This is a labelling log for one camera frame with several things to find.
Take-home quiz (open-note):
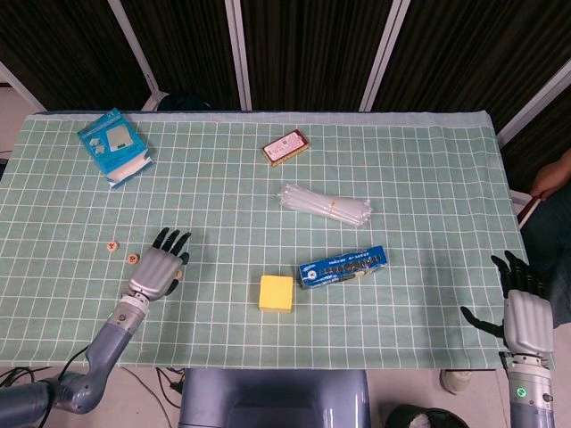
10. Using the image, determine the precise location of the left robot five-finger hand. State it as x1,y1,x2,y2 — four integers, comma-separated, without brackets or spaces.
120,226,193,300

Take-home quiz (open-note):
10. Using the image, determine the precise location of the dark red flat board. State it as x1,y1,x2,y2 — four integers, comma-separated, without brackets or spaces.
517,195,544,231

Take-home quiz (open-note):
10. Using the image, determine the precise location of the blue-grey robot torso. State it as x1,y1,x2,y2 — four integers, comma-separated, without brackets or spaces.
178,368,372,428

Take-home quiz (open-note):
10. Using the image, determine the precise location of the black floor cable with plug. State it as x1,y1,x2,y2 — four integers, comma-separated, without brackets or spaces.
154,367,186,396

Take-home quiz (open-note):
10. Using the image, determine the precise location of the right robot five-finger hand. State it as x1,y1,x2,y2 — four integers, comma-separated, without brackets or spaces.
460,250,556,358

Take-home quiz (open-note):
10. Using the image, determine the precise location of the black waste bin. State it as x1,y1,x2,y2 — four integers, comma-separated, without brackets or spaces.
384,404,469,428

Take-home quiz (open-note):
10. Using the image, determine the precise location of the blue kitchen scale box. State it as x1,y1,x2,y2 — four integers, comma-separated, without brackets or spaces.
77,106,155,190

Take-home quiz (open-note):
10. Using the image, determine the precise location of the bystander bare hand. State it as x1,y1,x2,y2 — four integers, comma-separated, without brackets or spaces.
533,149,571,202

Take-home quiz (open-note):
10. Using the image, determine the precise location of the dark folding partition screen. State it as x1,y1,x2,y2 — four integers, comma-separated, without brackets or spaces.
0,0,571,197

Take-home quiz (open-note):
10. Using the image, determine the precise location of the bundle of clear straws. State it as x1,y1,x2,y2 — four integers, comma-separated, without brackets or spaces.
278,181,374,231

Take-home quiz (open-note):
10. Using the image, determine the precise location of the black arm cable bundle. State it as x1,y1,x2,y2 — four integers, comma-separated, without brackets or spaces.
0,345,90,389

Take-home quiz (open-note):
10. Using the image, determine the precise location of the white lump on floor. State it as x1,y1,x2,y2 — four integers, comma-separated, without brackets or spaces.
440,368,476,394

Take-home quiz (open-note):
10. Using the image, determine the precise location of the red flat card box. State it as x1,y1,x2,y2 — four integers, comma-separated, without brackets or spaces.
261,128,312,169

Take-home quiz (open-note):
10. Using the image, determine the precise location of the green checked tablecloth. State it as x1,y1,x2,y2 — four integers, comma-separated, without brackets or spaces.
0,110,557,371

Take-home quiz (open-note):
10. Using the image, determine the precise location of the bystander leg in jeans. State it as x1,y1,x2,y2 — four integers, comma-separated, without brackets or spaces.
521,195,571,331

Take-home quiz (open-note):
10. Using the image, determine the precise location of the black chair behind table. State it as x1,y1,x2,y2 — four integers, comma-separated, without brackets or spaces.
158,91,215,112

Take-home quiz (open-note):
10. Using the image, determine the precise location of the yellow foam cube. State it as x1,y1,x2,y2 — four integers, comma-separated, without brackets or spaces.
258,275,295,313

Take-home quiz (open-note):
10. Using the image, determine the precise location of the blue Oreo cookie box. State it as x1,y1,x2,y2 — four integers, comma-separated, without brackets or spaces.
298,244,388,290

